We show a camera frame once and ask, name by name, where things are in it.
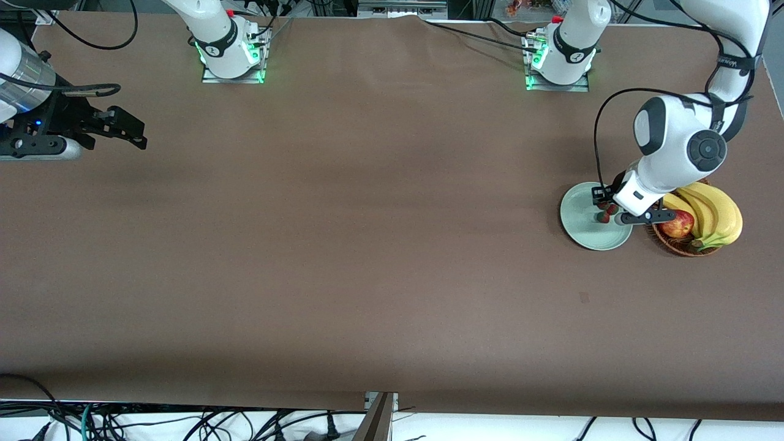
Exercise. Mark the red apple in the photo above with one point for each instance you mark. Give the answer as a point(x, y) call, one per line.
point(681, 228)

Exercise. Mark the brown wicker basket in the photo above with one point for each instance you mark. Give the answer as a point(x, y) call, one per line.
point(680, 247)

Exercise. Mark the yellow banana bunch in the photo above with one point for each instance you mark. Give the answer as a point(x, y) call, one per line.
point(723, 214)

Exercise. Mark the orange background item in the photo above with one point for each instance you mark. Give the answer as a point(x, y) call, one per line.
point(517, 7)

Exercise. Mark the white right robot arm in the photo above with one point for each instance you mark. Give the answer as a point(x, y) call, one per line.
point(214, 30)

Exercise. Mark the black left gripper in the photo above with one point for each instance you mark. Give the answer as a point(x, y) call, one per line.
point(606, 197)

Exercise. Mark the table cover sheet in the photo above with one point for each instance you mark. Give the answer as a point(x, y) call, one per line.
point(367, 245)

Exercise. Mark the aluminium frame corner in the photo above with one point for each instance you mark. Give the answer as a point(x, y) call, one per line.
point(44, 18)

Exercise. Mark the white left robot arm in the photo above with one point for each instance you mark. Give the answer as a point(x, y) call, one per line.
point(674, 141)

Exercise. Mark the metal rail behind table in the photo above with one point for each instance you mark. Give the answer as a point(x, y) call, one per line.
point(398, 8)

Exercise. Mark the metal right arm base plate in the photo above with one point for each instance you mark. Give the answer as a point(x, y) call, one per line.
point(245, 80)

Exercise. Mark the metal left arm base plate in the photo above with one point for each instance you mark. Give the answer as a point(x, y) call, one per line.
point(579, 89)

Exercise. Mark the round pale green plate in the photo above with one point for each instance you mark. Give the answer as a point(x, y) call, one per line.
point(582, 233)

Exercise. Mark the brown wooden post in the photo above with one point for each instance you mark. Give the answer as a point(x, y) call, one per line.
point(375, 425)

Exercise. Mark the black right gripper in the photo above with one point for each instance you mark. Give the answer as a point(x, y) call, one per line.
point(68, 115)

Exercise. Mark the red strawberry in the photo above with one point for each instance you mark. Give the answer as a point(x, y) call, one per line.
point(603, 218)
point(612, 209)

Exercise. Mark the silver metal bracket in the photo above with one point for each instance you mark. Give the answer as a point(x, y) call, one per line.
point(369, 400)

